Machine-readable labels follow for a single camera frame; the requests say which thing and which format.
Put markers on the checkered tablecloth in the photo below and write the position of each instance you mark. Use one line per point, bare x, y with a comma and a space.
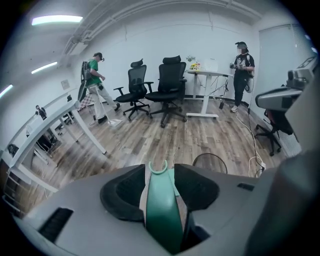
85, 103

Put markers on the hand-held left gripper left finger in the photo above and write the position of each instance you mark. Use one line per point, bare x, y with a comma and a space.
87, 212

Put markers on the black power adapter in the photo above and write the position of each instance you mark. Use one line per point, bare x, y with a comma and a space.
221, 105

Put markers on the white standing desk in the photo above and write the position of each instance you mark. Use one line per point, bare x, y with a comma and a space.
207, 73

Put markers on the yellow flower bunch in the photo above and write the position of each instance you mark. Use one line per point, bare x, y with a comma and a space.
195, 66

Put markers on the wall sign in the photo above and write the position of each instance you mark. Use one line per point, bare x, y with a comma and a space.
65, 85

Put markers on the green bottle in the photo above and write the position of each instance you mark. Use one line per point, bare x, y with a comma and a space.
161, 212

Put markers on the ceiling light strip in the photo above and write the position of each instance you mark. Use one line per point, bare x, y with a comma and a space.
6, 91
57, 20
44, 68

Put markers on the black mesh waste bin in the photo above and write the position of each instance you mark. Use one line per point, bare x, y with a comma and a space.
200, 158

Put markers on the black office chair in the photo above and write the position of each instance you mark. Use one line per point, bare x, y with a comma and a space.
277, 120
171, 77
136, 77

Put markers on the white window blinds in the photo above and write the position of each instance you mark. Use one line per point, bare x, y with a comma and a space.
277, 57

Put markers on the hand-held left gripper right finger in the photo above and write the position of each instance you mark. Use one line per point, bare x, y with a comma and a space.
225, 205

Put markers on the pale blue table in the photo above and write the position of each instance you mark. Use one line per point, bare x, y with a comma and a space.
50, 120

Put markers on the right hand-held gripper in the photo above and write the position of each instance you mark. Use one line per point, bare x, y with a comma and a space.
298, 76

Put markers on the white power strip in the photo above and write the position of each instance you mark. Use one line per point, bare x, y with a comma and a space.
261, 168

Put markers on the white box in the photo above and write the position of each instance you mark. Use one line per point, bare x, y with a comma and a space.
211, 65

